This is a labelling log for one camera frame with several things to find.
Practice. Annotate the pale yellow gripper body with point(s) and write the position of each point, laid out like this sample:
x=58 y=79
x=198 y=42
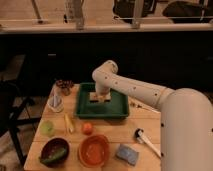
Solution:
x=100 y=96

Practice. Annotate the wooden board eraser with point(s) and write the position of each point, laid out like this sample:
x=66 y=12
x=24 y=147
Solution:
x=94 y=97

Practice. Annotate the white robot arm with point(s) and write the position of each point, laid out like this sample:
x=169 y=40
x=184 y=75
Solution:
x=186 y=125

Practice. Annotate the green plastic tray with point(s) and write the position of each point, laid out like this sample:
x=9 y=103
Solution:
x=115 y=108

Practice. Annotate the metal fork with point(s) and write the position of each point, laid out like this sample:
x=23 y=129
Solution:
x=135 y=105

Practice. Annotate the pot of dark flowers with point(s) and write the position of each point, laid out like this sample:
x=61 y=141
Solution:
x=65 y=86

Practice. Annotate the orange tomato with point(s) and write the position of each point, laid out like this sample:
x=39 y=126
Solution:
x=87 y=128

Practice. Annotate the small white bowl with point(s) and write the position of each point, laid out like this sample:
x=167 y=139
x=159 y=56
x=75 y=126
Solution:
x=57 y=109

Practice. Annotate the white utensil in bowl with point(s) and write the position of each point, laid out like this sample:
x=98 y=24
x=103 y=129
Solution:
x=56 y=98

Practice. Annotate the orange bowl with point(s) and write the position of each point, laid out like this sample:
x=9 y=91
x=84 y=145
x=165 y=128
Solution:
x=94 y=151

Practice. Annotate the blue sponge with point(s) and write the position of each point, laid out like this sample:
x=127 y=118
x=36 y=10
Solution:
x=127 y=154

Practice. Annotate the green cup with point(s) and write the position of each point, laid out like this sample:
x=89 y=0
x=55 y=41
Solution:
x=47 y=128

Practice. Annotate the dark brown bowl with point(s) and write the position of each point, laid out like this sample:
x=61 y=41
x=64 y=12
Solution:
x=55 y=143

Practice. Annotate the black chair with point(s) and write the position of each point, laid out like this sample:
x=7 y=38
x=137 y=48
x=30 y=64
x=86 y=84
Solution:
x=9 y=114

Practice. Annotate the green cucumber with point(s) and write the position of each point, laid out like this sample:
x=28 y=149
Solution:
x=53 y=156

